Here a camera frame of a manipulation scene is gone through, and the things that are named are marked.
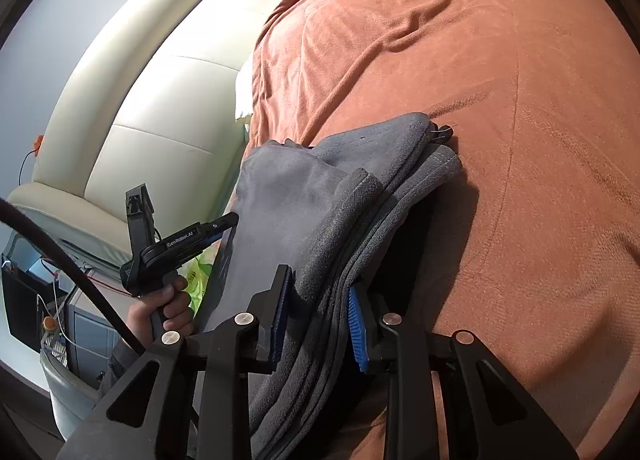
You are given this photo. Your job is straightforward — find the orange blanket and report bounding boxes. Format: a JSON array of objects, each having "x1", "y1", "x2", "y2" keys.
[{"x1": 235, "y1": 0, "x2": 640, "y2": 460}]

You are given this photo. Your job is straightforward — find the white chair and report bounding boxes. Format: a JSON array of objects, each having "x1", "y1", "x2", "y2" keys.
[{"x1": 40, "y1": 350, "x2": 111, "y2": 441}]

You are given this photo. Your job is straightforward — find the green tissue packet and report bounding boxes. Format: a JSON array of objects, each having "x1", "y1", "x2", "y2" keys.
[{"x1": 182, "y1": 250, "x2": 213, "y2": 316}]

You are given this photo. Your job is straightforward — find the red cable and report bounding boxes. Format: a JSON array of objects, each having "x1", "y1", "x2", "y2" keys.
[{"x1": 42, "y1": 257, "x2": 131, "y2": 298}]

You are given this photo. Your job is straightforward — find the black open box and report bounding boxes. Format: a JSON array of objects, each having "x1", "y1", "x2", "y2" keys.
[{"x1": 0, "y1": 253, "x2": 71, "y2": 341}]

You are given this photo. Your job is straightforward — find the person's left forearm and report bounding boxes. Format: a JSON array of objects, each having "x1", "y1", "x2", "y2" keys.
[{"x1": 97, "y1": 337, "x2": 151, "y2": 396}]

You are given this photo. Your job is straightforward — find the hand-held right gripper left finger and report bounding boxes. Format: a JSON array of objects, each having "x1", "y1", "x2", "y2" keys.
[{"x1": 55, "y1": 264, "x2": 293, "y2": 460}]

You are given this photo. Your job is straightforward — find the cream padded headboard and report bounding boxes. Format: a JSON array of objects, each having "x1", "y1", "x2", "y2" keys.
[{"x1": 7, "y1": 0, "x2": 351, "y2": 261}]

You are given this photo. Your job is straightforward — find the grey bedside cabinet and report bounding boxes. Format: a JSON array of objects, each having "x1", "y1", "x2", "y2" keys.
[{"x1": 40, "y1": 285, "x2": 131, "y2": 381}]

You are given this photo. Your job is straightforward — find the person's left hand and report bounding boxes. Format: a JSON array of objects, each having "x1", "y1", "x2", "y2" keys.
[{"x1": 127, "y1": 275, "x2": 196, "y2": 348}]

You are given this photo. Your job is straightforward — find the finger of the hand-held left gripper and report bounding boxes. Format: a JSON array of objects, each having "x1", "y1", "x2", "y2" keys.
[{"x1": 202, "y1": 211, "x2": 241, "y2": 233}]

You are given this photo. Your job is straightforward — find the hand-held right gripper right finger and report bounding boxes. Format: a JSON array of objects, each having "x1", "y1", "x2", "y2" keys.
[{"x1": 348, "y1": 285, "x2": 581, "y2": 460}]

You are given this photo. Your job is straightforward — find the left hand-held gripper cable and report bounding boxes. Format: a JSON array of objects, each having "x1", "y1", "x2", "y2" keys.
[{"x1": 0, "y1": 197, "x2": 148, "y2": 353}]

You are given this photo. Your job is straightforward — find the grey t-shirt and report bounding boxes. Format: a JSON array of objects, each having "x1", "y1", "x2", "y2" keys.
[{"x1": 192, "y1": 112, "x2": 463, "y2": 460}]

